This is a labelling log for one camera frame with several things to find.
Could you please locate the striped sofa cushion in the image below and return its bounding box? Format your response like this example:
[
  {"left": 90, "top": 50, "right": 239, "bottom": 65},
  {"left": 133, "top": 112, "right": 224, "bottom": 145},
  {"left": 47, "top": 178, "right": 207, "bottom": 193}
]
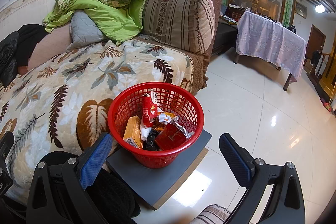
[{"left": 143, "top": 0, "right": 216, "bottom": 55}]

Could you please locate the table with lilac cloth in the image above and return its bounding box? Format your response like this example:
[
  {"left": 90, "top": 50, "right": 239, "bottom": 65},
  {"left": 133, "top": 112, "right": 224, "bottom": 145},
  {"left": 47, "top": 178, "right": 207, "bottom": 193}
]
[{"left": 235, "top": 11, "right": 307, "bottom": 91}]

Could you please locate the red cigarette pack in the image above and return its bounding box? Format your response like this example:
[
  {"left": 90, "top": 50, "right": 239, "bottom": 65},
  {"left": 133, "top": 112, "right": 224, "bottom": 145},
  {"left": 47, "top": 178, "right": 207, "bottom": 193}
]
[{"left": 154, "top": 124, "right": 187, "bottom": 151}]

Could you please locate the orange box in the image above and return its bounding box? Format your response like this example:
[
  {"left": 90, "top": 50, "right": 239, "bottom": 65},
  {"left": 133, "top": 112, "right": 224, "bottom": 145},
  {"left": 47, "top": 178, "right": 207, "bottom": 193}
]
[{"left": 123, "top": 116, "right": 143, "bottom": 149}]

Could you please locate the orange white snack bag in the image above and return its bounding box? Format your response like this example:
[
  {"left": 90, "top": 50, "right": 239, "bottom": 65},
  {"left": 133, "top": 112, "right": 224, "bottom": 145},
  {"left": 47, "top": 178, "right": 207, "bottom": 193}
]
[{"left": 153, "top": 107, "right": 194, "bottom": 139}]

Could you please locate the black cloth garment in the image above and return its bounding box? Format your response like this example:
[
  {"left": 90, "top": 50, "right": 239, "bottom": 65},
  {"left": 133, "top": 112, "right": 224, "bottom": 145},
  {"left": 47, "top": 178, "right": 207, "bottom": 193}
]
[{"left": 15, "top": 24, "right": 49, "bottom": 67}]

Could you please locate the black puffer jacket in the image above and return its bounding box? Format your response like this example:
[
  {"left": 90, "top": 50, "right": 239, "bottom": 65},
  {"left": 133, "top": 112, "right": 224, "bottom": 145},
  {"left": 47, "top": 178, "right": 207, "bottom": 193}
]
[{"left": 0, "top": 31, "right": 19, "bottom": 88}]

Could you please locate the black plastic bag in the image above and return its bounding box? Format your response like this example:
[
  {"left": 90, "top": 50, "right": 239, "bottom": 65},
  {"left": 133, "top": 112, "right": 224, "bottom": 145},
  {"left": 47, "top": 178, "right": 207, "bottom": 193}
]
[{"left": 143, "top": 130, "right": 159, "bottom": 151}]

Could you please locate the white small bottle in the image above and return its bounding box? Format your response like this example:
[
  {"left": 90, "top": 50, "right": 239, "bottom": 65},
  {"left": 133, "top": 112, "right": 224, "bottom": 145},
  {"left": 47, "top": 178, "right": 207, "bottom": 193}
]
[{"left": 140, "top": 119, "right": 151, "bottom": 141}]

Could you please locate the grey quilted pillow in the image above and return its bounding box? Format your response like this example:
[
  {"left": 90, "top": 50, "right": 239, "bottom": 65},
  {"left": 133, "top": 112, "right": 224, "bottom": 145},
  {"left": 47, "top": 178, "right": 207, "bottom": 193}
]
[{"left": 67, "top": 10, "right": 107, "bottom": 52}]

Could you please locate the green quilt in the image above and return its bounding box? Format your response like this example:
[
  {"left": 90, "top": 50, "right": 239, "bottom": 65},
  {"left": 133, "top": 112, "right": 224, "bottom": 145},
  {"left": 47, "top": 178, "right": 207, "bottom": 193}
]
[{"left": 43, "top": 0, "right": 146, "bottom": 46}]

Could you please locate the red plastic basket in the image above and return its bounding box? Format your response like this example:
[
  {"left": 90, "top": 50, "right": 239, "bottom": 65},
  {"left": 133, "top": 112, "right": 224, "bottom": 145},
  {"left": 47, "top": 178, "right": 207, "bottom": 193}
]
[{"left": 108, "top": 82, "right": 205, "bottom": 168}]

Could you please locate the leaf pattern blanket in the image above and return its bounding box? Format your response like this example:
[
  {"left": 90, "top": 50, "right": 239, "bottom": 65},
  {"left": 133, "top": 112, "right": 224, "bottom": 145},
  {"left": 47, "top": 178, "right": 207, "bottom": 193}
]
[{"left": 1, "top": 39, "right": 195, "bottom": 204}]

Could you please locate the torn red white carton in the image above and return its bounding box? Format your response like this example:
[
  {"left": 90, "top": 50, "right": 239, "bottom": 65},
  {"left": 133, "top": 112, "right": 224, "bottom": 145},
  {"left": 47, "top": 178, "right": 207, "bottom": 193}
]
[{"left": 142, "top": 89, "right": 158, "bottom": 127}]

